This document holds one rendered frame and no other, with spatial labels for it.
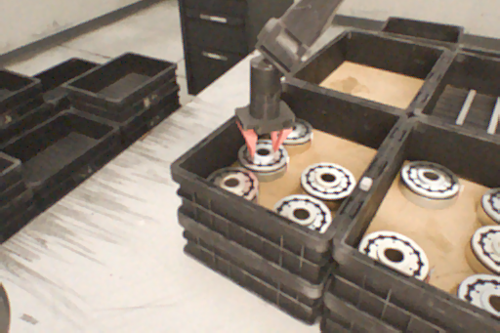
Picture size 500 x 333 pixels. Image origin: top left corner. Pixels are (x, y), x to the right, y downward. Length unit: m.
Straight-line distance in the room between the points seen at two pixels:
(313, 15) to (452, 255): 0.44
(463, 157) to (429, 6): 3.17
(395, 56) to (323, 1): 0.68
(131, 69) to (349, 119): 1.37
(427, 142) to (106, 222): 0.70
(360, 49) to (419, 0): 2.72
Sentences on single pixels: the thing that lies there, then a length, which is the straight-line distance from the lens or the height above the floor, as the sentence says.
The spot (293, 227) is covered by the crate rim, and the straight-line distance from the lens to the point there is 0.58.
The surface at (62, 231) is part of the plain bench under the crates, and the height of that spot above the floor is 0.70.
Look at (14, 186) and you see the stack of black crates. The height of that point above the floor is 0.53.
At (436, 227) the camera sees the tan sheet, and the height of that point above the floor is 0.83.
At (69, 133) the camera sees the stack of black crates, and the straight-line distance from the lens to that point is 1.89.
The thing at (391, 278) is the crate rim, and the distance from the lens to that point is 0.56.
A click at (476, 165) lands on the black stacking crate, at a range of 0.89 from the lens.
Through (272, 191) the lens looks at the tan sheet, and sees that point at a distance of 0.78.
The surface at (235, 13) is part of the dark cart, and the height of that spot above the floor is 0.69.
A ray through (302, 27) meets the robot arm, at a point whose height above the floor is 1.15.
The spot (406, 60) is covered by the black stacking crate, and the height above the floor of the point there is 0.88.
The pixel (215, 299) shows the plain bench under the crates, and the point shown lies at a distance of 0.79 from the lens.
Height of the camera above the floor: 1.36
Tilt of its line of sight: 36 degrees down
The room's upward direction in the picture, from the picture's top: straight up
